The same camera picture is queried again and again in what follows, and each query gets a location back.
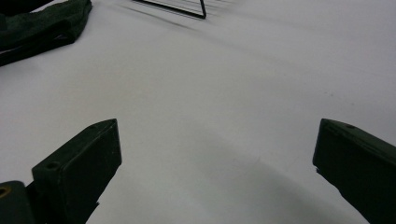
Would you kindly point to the dark grey towel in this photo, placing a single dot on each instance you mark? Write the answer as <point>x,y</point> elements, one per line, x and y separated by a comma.
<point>40,28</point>

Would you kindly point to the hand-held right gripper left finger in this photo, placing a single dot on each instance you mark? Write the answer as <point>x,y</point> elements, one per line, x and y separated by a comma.
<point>77,168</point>

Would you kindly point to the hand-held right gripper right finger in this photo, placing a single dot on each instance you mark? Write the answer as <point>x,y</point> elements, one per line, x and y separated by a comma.
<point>361,168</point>

